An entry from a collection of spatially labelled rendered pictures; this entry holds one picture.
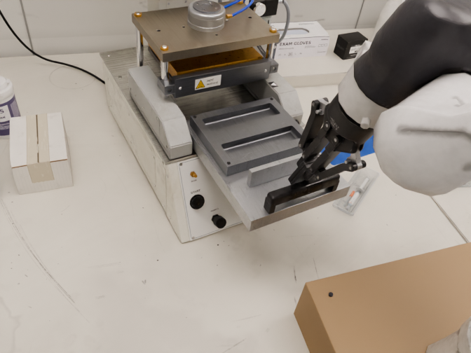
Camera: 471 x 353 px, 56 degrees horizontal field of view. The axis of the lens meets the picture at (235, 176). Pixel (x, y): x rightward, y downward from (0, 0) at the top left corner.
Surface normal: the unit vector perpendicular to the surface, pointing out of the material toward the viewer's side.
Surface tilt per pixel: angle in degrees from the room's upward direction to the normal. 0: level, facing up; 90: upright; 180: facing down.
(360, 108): 100
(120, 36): 90
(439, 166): 82
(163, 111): 0
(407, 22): 76
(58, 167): 88
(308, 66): 0
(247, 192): 0
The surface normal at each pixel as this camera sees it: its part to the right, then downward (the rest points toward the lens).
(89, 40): 0.28, 0.69
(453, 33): -0.07, 0.77
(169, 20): 0.10, -0.71
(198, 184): 0.47, 0.29
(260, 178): 0.48, 0.65
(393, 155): -0.81, 0.43
